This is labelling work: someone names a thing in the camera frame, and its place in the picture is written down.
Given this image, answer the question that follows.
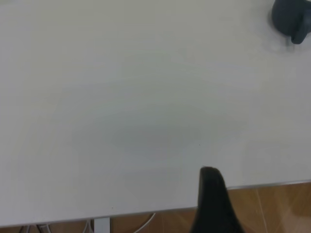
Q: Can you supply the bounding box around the white table leg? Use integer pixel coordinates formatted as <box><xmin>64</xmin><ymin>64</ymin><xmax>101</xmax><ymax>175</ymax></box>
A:
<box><xmin>94</xmin><ymin>217</ymin><xmax>110</xmax><ymax>233</ymax></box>

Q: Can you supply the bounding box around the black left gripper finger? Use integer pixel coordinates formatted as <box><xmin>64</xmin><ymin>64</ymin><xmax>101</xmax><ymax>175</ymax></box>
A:
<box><xmin>189</xmin><ymin>166</ymin><xmax>245</xmax><ymax>233</ymax></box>

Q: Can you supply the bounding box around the dark grey ceramic mug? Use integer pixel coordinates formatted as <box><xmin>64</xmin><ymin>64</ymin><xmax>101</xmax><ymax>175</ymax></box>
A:
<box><xmin>271</xmin><ymin>0</ymin><xmax>311</xmax><ymax>45</ymax></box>

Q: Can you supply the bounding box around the white cable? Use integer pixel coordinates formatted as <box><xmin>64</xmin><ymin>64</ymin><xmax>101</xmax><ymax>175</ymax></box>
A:
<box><xmin>82</xmin><ymin>219</ymin><xmax>94</xmax><ymax>233</ymax></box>
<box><xmin>132</xmin><ymin>213</ymin><xmax>156</xmax><ymax>233</ymax></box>

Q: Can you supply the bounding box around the grey cable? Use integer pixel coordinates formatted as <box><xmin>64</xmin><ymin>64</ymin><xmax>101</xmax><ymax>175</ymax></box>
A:
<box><xmin>35</xmin><ymin>223</ymin><xmax>52</xmax><ymax>233</ymax></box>

